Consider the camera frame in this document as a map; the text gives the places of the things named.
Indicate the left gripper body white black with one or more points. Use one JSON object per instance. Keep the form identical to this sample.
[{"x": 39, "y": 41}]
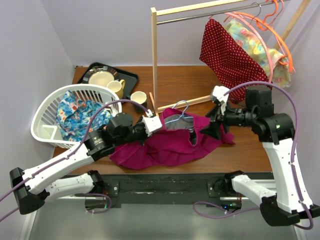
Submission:
[{"x": 139, "y": 131}]

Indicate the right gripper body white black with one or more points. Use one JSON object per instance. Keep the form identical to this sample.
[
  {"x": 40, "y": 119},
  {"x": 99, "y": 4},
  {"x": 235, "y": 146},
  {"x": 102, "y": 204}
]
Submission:
[{"x": 238, "y": 116}]

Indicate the magenta cloth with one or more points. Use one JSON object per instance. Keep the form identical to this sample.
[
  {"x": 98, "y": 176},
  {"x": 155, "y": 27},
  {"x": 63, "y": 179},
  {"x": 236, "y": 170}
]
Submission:
[{"x": 175, "y": 144}]

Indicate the blue wire hanger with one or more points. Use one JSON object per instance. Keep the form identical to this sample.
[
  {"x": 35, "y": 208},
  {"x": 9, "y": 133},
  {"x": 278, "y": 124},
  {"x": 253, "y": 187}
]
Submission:
[{"x": 182, "y": 115}]

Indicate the floral pastel skirt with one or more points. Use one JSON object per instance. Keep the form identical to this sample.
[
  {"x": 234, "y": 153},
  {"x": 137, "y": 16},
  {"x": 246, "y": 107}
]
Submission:
[{"x": 273, "y": 62}]

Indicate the red polka dot skirt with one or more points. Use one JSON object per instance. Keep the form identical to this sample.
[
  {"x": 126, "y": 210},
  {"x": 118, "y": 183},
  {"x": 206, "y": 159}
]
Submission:
[{"x": 229, "y": 61}]

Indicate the pink plastic hanger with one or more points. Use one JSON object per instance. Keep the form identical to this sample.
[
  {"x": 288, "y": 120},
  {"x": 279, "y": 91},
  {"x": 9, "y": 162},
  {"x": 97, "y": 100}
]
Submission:
[{"x": 251, "y": 42}]

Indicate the orange plastic hanger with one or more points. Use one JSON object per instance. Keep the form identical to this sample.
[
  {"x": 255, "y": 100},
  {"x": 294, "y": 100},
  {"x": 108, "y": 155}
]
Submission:
[{"x": 262, "y": 24}]

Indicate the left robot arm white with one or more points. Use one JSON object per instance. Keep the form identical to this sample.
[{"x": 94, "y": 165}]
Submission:
[{"x": 33, "y": 187}]

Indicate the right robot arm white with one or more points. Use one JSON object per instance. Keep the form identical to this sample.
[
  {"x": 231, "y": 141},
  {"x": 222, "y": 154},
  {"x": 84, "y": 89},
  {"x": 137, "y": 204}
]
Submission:
[{"x": 290, "y": 202}]

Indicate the black mug cream inside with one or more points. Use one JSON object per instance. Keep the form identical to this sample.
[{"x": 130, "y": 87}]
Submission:
[{"x": 139, "y": 97}]

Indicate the yellow mug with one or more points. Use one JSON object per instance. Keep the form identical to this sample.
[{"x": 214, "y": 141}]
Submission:
[{"x": 117, "y": 86}]

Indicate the black tray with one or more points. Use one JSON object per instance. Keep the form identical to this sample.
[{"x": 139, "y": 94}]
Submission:
[{"x": 130, "y": 78}]

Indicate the cream plate black rim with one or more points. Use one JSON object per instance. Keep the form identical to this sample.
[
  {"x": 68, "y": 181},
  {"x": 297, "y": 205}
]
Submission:
[{"x": 100, "y": 75}]

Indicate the blue floral cloth in basket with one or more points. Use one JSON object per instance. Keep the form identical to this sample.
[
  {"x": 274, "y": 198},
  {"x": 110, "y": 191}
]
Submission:
[{"x": 73, "y": 116}]

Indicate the white laundry basket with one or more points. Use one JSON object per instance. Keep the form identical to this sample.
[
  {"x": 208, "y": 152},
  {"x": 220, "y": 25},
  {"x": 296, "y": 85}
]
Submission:
[{"x": 44, "y": 127}]

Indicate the wooden clothes rack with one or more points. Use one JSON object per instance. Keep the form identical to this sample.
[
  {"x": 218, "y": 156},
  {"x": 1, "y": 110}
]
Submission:
[{"x": 192, "y": 12}]

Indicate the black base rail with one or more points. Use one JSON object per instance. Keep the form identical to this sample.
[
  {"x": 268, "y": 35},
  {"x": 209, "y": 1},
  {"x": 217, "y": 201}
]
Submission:
[{"x": 166, "y": 189}]

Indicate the pink wire hanger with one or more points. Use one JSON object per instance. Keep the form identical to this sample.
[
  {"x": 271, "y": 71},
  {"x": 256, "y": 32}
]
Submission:
[{"x": 281, "y": 17}]

